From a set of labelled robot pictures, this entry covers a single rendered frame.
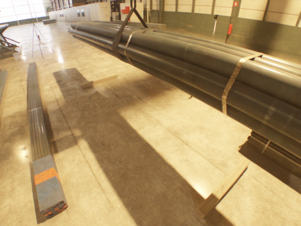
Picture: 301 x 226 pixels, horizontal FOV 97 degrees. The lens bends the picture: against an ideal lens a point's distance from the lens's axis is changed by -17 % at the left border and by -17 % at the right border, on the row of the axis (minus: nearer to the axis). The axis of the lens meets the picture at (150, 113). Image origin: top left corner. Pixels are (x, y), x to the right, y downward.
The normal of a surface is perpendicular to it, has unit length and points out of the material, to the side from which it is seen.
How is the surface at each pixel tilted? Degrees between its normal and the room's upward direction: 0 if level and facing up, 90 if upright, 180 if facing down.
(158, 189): 0
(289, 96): 101
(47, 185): 0
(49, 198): 0
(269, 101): 34
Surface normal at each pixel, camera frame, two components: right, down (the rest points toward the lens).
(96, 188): 0.00, -0.81
